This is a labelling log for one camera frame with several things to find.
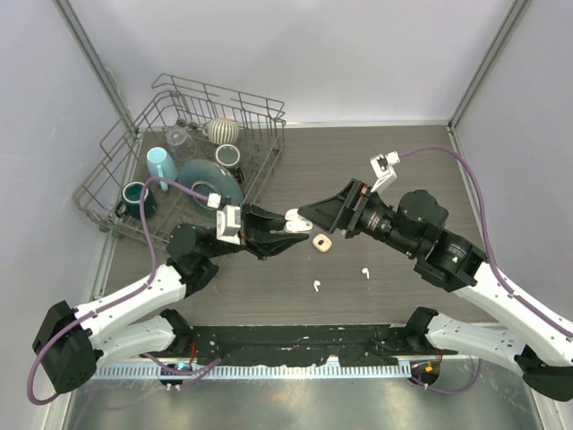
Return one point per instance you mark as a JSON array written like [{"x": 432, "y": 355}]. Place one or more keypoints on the white rimmed teal cup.
[{"x": 228, "y": 156}]

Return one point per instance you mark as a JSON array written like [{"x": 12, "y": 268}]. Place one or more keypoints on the clear drinking glass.
[{"x": 180, "y": 143}]

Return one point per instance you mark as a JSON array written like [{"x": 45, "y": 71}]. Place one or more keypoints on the dark green mug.
[{"x": 130, "y": 202}]

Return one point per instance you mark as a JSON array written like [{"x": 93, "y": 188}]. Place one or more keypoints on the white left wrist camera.
[{"x": 228, "y": 226}]

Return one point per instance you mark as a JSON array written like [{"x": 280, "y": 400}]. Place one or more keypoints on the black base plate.
[{"x": 301, "y": 346}]

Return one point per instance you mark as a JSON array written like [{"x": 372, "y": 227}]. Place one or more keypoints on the white earbud charging case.
[{"x": 296, "y": 223}]

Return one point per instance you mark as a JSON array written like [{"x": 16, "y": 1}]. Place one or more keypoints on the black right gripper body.
[{"x": 355, "y": 201}]

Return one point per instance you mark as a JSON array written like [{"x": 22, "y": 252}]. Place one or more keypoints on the beige earbud charging case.
[{"x": 322, "y": 243}]

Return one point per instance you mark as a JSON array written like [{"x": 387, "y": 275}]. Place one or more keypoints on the white cable duct strip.
[{"x": 331, "y": 370}]

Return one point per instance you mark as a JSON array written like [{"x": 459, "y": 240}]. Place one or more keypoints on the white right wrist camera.
[{"x": 383, "y": 168}]

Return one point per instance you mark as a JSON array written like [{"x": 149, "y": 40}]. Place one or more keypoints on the light blue mug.
[{"x": 161, "y": 164}]

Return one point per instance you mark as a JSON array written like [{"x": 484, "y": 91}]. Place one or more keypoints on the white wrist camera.
[
  {"x": 228, "y": 226},
  {"x": 383, "y": 168}
]

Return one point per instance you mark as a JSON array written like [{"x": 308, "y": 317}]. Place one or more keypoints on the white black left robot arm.
[{"x": 72, "y": 343}]

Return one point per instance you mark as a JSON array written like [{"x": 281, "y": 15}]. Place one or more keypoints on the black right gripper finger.
[
  {"x": 328, "y": 206},
  {"x": 327, "y": 216}
]

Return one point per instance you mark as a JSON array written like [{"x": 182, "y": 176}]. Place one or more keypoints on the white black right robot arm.
[{"x": 535, "y": 343}]

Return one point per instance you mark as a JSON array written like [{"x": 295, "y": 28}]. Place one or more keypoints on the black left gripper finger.
[
  {"x": 275, "y": 244},
  {"x": 262, "y": 220}
]

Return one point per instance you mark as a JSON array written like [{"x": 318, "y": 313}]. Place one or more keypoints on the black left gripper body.
[{"x": 248, "y": 223}]

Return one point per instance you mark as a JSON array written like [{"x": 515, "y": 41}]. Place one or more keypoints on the grey wire dish rack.
[{"x": 176, "y": 119}]

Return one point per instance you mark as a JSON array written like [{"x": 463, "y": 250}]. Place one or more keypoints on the striped beige mug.
[{"x": 221, "y": 130}]

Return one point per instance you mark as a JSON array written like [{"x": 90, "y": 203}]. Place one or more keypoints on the teal ceramic plate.
[{"x": 206, "y": 177}]

